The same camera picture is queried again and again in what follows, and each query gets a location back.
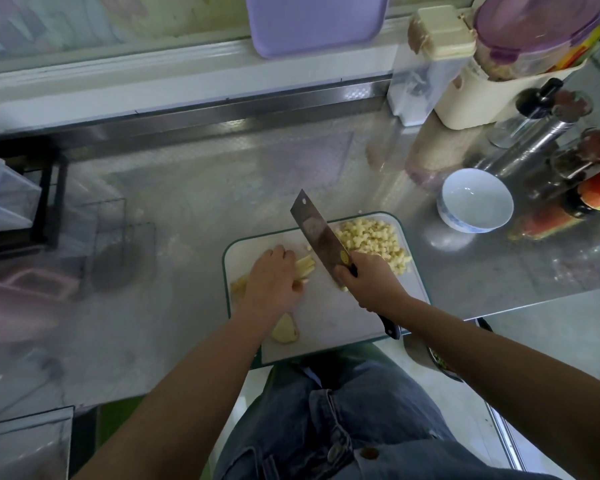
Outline green mat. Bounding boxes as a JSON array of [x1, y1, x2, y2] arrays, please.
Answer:
[[98, 397, 146, 446]]

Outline person's right hand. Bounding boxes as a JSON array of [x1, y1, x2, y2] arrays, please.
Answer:
[[335, 251, 411, 321]]

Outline white bowl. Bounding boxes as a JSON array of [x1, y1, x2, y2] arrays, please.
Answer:
[[437, 167, 516, 235]]

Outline glass bottle black cap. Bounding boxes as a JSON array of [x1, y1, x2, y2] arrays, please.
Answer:
[[488, 77, 564, 150]]

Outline black metal rack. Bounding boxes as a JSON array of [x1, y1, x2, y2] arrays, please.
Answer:
[[0, 139, 69, 258]]

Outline steel bin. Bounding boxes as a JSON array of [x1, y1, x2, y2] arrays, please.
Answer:
[[0, 405, 76, 480]]

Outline clear container cream lid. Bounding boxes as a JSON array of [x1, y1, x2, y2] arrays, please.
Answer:
[[386, 5, 478, 128]]

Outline person's left hand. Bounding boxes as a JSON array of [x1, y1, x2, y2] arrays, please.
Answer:
[[240, 245, 306, 324]]

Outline person's left forearm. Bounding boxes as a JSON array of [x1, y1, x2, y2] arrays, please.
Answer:
[[75, 309, 279, 480]]

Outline purple plastic cutting board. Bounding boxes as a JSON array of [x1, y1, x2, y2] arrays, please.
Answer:
[[244, 0, 391, 60]]

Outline pile of yellow potato slices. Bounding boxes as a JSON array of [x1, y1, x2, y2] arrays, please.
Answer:
[[229, 275, 301, 345]]

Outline cream plastic canister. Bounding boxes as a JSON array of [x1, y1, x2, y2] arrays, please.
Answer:
[[433, 59, 581, 131]]

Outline person's blue jeans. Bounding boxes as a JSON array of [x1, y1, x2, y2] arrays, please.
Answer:
[[215, 355, 561, 480]]

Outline person's right forearm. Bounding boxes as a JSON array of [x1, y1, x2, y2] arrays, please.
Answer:
[[392, 299, 600, 480]]

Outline white cutting board green rim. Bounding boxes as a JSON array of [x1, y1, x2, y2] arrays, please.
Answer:
[[222, 211, 432, 368]]

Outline clear plastic storage box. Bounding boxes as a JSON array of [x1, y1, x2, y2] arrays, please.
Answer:
[[0, 157, 43, 234]]

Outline pile of diced potato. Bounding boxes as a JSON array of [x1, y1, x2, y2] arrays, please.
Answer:
[[335, 217, 414, 276]]

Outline glass jar red lid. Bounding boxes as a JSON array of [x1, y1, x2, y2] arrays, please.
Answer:
[[550, 129, 600, 183]]

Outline purple lid food container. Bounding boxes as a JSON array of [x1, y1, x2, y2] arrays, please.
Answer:
[[473, 0, 600, 82]]

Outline metal bowl with scraps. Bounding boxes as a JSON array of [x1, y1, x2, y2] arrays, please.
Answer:
[[402, 317, 493, 383]]

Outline steel cleaver knife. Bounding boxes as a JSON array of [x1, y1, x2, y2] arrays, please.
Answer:
[[290, 189, 403, 341]]

